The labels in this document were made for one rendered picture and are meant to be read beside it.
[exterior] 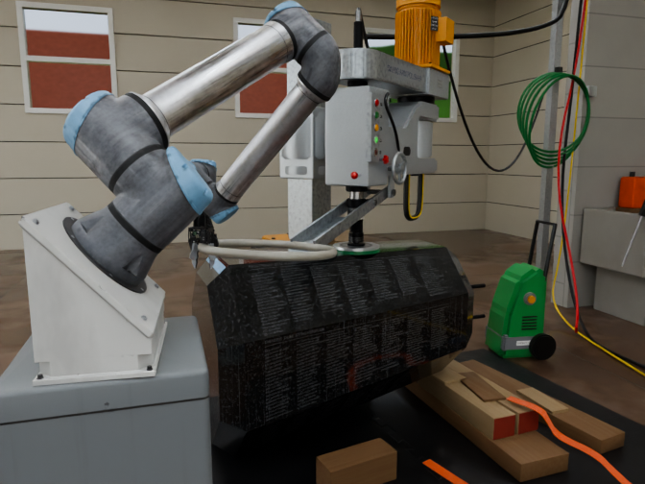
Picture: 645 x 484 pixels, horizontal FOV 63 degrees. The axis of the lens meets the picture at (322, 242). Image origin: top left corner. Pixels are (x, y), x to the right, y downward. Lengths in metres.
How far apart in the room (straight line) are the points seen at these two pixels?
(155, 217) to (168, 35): 7.33
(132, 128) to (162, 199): 0.17
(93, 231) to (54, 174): 7.19
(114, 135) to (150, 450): 0.65
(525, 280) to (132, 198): 2.78
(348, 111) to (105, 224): 1.38
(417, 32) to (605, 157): 2.55
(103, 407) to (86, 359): 0.10
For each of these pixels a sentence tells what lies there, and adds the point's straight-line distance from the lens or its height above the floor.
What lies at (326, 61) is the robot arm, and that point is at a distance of 1.49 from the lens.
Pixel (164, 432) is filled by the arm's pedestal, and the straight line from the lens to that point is 1.16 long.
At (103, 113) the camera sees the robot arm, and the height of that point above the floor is 1.36.
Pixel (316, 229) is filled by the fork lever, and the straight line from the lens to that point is 2.22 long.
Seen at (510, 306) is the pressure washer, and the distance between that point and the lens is 3.56.
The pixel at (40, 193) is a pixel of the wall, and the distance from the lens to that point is 8.41.
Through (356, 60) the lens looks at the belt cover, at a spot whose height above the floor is 1.67.
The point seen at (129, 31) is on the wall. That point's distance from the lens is 8.42.
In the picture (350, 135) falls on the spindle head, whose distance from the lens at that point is 2.30.
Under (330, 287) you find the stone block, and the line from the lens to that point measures 2.19.
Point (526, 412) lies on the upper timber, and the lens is 2.54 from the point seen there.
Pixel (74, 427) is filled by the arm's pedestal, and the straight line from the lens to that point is 1.16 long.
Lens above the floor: 1.27
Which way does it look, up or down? 9 degrees down
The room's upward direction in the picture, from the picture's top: straight up
